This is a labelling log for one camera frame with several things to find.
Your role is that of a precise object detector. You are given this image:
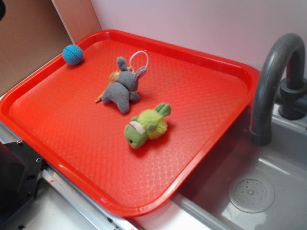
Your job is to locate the red plastic tray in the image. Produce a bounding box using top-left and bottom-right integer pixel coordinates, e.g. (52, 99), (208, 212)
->
(0, 30), (259, 217)

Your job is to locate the green plush animal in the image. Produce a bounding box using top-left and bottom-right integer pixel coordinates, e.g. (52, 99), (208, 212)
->
(124, 103), (172, 149)

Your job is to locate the gray toy faucet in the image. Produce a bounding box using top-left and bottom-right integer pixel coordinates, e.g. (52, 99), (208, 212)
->
(250, 33), (307, 146)

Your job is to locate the sink drain strainer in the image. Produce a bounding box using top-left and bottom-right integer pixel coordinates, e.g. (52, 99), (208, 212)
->
(228, 173), (275, 213)

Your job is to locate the blue knitted ball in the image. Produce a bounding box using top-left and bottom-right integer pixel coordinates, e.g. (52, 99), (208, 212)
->
(62, 45), (83, 65)

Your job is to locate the orange seashell toy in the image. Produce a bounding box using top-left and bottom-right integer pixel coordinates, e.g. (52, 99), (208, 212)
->
(95, 70), (120, 103)

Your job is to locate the gray toy sink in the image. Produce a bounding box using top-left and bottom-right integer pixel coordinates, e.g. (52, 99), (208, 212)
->
(172, 109), (307, 230)

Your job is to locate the gray plush donkey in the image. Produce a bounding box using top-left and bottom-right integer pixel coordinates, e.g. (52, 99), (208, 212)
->
(101, 57), (147, 114)

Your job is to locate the brown cardboard panel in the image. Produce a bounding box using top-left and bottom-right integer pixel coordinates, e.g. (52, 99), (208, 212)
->
(0, 0), (101, 95)

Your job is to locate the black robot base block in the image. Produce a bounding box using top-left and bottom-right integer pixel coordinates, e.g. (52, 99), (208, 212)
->
(0, 142), (45, 229)

